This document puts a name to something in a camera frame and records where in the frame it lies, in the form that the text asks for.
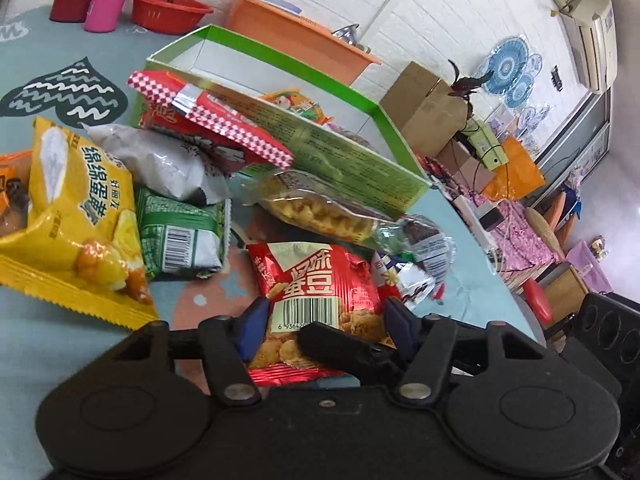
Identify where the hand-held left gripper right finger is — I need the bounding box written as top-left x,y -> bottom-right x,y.
384,297 -> 548,408

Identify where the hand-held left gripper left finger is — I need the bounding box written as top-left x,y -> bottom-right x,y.
112,297 -> 272,408

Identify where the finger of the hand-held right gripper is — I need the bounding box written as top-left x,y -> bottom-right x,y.
298,322 -> 408,389

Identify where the clear packet of yellow snacks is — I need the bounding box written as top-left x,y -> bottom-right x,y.
244,170 -> 457,281

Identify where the green cardboard box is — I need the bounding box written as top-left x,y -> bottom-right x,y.
131,24 -> 432,217

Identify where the red checkered snack packet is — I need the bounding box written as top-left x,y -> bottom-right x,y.
127,70 -> 295,170

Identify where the yellow snack packet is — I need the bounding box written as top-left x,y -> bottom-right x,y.
0,116 -> 161,331

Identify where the small white blue snack packet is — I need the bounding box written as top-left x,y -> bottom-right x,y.
372,252 -> 451,312

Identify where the wooden box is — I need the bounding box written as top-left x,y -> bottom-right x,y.
542,265 -> 591,317

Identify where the red stool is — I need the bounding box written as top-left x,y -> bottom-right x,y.
522,277 -> 555,326

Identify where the woven straw item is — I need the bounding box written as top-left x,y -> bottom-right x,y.
522,207 -> 562,252

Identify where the orange plastic chair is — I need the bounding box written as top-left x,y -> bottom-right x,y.
544,187 -> 582,232

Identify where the small cardboard box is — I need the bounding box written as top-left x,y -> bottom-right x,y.
437,140 -> 496,192

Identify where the orange bag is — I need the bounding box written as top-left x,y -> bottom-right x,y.
482,136 -> 546,202

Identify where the brown snack packet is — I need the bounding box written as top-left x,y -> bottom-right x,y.
327,123 -> 375,152

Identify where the small green box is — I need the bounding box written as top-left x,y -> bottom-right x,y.
460,117 -> 509,169

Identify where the sliding glass door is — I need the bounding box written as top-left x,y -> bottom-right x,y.
537,89 -> 614,202

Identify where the teal printed tablecloth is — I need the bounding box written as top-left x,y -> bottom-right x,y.
0,5 -> 547,480

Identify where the brown cardboard box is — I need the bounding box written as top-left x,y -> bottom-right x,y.
379,61 -> 481,159

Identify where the orange green snack packet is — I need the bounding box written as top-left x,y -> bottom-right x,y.
257,89 -> 333,124

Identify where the dark dried flower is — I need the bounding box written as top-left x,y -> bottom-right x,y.
447,59 -> 496,99

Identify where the shiny metal utensil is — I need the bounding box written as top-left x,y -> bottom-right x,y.
332,23 -> 362,45

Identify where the orange plastic basin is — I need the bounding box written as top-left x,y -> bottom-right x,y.
225,0 -> 382,86

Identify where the white air conditioner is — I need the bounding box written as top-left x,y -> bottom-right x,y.
559,0 -> 619,94

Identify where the red plastic bowl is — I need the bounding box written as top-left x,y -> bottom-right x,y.
129,0 -> 215,35

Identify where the pale blue plastic lid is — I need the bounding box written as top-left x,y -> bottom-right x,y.
255,0 -> 304,14

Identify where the group of blue wall plates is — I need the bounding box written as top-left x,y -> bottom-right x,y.
481,34 -> 555,136

